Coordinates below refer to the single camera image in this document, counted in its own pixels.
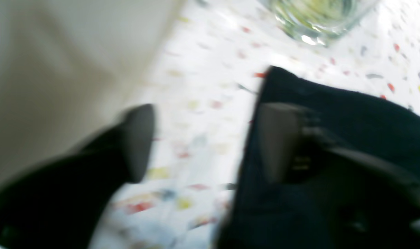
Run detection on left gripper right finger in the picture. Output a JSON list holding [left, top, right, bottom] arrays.
[[258, 102, 420, 239]]

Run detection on clear glass bottle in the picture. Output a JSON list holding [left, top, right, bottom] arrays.
[[265, 0, 379, 47]]

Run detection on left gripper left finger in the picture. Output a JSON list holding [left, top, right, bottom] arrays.
[[0, 104, 156, 249]]

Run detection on black t-shirt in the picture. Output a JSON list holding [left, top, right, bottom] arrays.
[[215, 66, 420, 249]]

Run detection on terrazzo pattern tablecloth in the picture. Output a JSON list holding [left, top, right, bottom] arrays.
[[89, 0, 420, 249]]

